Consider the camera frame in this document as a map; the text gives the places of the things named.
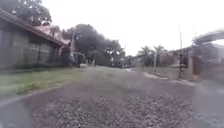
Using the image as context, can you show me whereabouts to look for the roofed brick gate structure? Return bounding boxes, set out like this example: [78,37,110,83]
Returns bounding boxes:
[186,29,224,82]

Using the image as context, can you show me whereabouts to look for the grass verge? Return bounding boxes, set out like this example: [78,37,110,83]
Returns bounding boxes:
[0,67,86,98]

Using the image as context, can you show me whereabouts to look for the grey gravel road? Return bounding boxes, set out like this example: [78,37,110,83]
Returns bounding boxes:
[0,65,224,128]

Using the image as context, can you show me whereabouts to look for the leafy tree behind building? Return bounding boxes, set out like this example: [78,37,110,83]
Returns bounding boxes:
[0,0,53,27]

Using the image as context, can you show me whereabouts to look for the group of dark trees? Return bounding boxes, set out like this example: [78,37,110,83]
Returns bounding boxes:
[61,23,126,67]

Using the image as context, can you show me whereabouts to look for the red roofed house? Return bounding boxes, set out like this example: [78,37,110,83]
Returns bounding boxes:
[34,24,73,58]

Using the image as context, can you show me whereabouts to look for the palm trees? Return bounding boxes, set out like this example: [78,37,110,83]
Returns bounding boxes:
[137,45,169,68]

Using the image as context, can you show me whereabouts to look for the grass strip with dirt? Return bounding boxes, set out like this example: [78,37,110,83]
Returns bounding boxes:
[133,65,189,80]

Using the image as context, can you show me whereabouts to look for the pale pole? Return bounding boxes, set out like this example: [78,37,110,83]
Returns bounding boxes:
[69,29,76,65]

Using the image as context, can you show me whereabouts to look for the thin pole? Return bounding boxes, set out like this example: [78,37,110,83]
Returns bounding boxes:
[177,23,184,80]

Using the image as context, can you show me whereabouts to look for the dark building with sloped roof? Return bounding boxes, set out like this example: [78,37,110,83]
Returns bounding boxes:
[0,8,66,71]

